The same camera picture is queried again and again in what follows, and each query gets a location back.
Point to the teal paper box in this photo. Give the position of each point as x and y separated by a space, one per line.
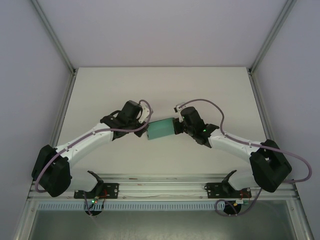
160 128

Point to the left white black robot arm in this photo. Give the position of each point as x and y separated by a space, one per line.
82 145

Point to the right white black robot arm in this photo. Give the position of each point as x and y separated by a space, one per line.
237 145

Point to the black round grommet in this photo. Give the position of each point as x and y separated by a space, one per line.
97 212
231 210

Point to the aluminium mounting rail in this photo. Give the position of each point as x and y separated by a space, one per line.
162 185

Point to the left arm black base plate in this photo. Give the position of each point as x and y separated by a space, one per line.
112 190

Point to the left aluminium side rail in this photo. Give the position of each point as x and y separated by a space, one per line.
58 125

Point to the aluminium side rail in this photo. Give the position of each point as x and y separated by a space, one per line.
266 125
58 125

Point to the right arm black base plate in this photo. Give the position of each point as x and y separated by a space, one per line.
213 191

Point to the right aluminium side rail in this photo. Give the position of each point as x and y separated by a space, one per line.
266 125

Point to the left aluminium corner post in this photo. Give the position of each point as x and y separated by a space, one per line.
55 37

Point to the aluminium corner post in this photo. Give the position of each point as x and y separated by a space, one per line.
270 37
55 37

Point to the right aluminium corner post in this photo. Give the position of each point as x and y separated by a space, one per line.
270 37

